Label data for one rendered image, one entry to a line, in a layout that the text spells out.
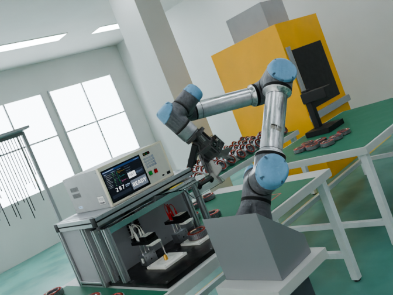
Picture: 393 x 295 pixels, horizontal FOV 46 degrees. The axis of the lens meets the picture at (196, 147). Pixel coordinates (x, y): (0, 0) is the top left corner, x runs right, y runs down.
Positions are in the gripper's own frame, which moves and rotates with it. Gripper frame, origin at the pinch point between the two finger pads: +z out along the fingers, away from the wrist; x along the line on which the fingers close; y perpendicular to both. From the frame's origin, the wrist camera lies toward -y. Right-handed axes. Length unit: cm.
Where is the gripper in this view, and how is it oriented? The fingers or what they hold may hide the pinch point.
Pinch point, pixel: (226, 172)
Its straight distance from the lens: 179.1
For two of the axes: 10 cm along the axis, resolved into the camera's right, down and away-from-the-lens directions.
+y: 5.9, -5.0, -6.3
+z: 7.4, 6.5, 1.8
